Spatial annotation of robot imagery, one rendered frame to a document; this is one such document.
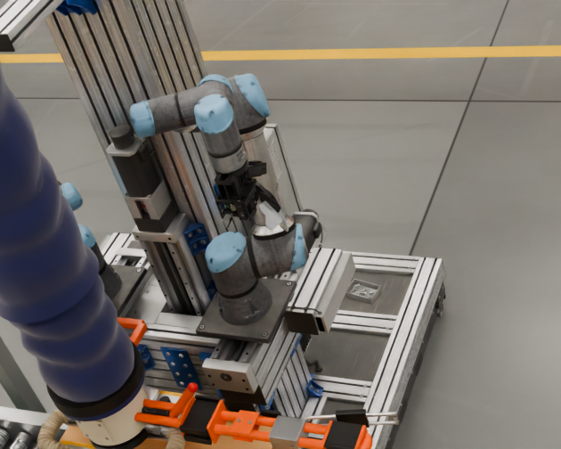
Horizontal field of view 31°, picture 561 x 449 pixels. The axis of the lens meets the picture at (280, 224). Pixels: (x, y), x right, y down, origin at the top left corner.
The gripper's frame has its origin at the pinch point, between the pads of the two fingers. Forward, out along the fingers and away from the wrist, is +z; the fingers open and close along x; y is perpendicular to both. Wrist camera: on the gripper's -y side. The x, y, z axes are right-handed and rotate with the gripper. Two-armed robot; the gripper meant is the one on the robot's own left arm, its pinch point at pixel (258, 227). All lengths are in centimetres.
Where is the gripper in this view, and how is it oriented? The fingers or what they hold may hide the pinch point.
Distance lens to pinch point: 225.5
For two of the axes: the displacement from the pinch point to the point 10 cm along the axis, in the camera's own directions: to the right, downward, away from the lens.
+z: 2.4, 7.5, 6.2
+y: -3.5, 6.6, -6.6
